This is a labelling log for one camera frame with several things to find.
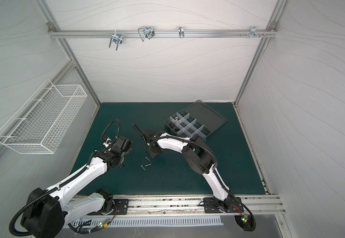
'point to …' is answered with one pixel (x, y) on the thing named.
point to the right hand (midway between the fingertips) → (156, 148)
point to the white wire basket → (39, 125)
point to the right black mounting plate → (230, 205)
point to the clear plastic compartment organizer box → (197, 119)
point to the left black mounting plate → (122, 206)
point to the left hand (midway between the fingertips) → (123, 147)
